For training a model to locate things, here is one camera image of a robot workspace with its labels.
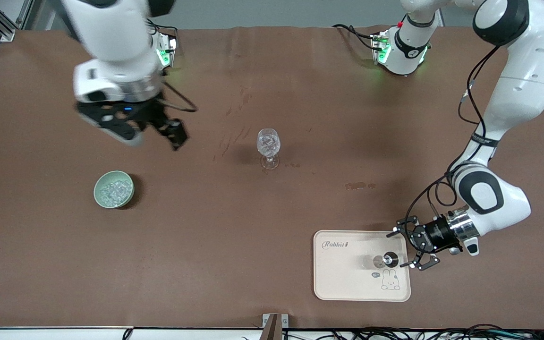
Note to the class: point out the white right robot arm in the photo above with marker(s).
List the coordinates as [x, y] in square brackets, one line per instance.
[111, 38]

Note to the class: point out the pile of clear ice cubes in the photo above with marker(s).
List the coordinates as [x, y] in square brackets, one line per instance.
[114, 191]

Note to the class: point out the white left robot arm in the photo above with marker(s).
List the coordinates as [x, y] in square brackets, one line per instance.
[527, 71]

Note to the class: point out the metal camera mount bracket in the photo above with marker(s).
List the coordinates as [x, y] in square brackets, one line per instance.
[272, 328]

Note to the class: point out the brown table cover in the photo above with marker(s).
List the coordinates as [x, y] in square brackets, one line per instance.
[253, 236]

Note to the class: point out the beige tray with rabbit print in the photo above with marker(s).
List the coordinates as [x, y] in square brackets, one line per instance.
[343, 278]

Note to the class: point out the steel double-cone jigger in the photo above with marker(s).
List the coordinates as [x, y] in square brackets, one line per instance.
[390, 259]

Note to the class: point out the pale green ceramic bowl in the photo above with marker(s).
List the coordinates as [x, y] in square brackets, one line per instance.
[98, 194]

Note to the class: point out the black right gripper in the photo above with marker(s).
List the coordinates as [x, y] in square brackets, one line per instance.
[151, 114]

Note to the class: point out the clear stemmed wine glass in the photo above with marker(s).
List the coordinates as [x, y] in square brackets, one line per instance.
[268, 141]

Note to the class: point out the aluminium profile frame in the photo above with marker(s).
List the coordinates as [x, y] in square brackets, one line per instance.
[3, 28]

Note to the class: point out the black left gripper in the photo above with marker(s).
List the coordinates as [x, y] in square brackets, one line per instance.
[436, 233]

